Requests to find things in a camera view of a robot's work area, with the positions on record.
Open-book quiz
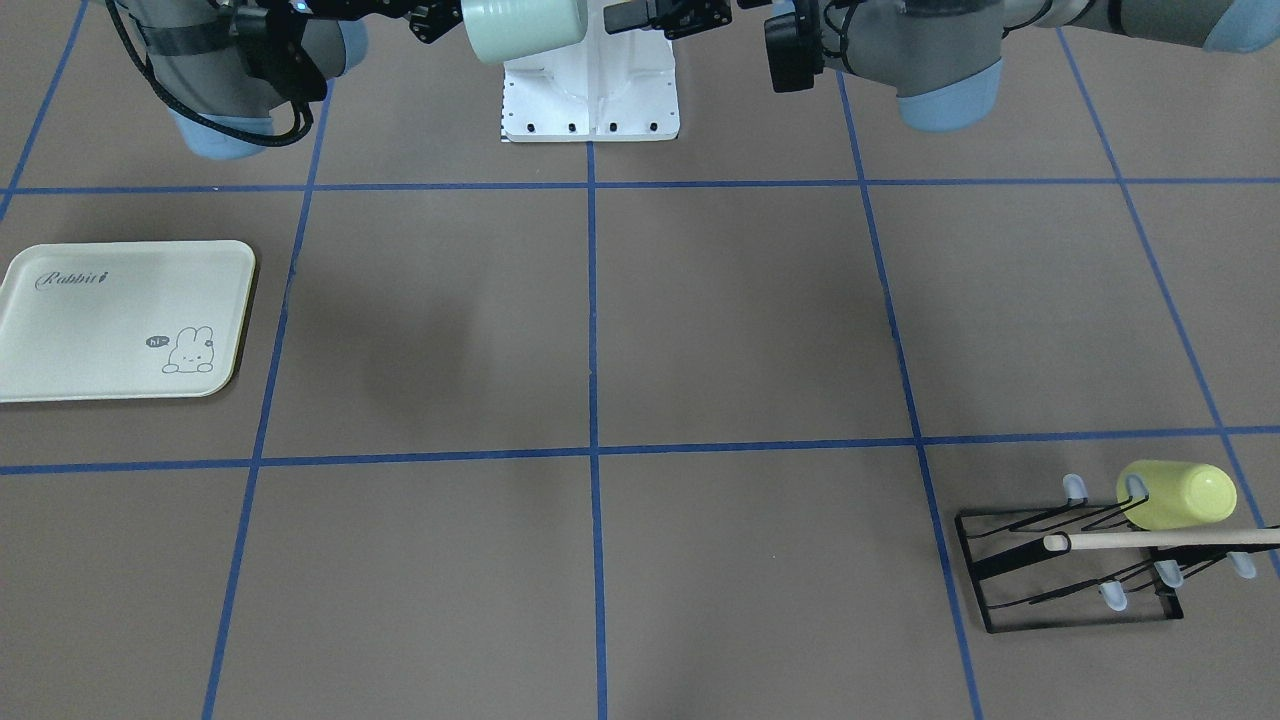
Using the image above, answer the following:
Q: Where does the black wire cup rack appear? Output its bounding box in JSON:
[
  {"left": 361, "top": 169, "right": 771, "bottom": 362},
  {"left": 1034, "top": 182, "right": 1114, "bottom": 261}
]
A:
[{"left": 954, "top": 474, "right": 1277, "bottom": 635}]

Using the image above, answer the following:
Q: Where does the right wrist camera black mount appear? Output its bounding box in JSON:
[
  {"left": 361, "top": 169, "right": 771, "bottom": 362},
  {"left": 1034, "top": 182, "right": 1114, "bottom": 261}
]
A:
[{"left": 230, "top": 3, "right": 328, "bottom": 104}]

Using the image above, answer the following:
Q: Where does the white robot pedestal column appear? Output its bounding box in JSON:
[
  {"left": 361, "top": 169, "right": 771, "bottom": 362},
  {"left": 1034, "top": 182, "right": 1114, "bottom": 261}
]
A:
[{"left": 500, "top": 1, "right": 681, "bottom": 143}]

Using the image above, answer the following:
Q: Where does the yellow plastic cup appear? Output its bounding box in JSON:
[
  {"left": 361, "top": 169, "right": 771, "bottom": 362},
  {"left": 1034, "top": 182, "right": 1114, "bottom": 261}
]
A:
[{"left": 1116, "top": 459, "right": 1239, "bottom": 530}]

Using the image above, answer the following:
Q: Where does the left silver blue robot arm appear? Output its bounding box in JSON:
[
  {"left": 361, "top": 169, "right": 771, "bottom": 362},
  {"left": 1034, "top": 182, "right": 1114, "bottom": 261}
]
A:
[{"left": 763, "top": 1, "right": 1279, "bottom": 133}]

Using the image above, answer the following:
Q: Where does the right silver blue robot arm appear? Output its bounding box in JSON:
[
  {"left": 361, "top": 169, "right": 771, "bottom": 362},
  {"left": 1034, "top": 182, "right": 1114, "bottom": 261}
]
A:
[{"left": 105, "top": 1, "right": 463, "bottom": 160}]

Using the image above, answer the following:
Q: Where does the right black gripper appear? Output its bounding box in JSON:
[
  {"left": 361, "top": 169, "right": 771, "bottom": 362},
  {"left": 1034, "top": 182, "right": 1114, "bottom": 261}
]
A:
[{"left": 300, "top": 0, "right": 463, "bottom": 44}]

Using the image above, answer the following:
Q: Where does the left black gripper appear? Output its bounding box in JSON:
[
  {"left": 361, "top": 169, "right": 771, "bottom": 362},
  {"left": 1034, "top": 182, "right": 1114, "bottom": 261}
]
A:
[{"left": 603, "top": 1, "right": 771, "bottom": 41}]

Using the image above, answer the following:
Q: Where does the cream rabbit print tray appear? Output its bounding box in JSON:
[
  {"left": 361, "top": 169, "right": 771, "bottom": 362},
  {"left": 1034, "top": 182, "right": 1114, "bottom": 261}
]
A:
[{"left": 1, "top": 240, "right": 257, "bottom": 404}]

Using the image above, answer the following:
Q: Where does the pale green plastic cup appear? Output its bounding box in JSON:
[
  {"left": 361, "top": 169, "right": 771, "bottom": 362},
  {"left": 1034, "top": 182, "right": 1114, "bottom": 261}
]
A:
[{"left": 461, "top": 1, "right": 588, "bottom": 64}]

